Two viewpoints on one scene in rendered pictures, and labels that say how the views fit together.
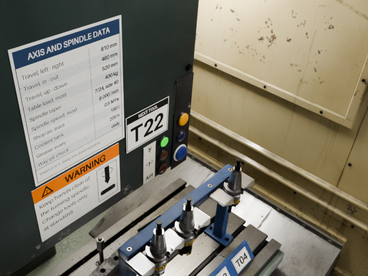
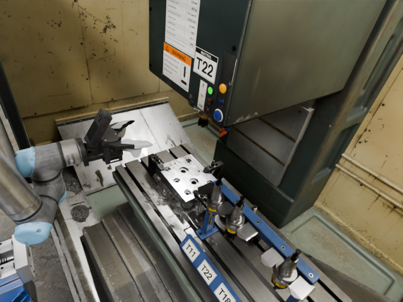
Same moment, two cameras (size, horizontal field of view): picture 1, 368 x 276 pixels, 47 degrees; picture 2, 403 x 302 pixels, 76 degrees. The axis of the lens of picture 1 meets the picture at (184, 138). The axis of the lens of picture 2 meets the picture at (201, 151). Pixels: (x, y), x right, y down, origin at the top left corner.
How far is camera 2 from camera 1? 0.95 m
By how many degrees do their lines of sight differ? 75
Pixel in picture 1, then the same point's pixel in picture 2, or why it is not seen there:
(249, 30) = not seen: outside the picture
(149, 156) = (202, 90)
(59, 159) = (172, 37)
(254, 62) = not seen: outside the picture
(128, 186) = (191, 95)
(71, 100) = (179, 8)
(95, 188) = (179, 73)
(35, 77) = not seen: outside the picture
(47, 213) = (165, 61)
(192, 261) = (249, 284)
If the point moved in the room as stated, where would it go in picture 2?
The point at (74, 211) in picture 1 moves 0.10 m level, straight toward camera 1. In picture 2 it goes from (172, 74) to (141, 72)
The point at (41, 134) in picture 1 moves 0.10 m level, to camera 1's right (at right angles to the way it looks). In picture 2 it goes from (170, 16) to (156, 22)
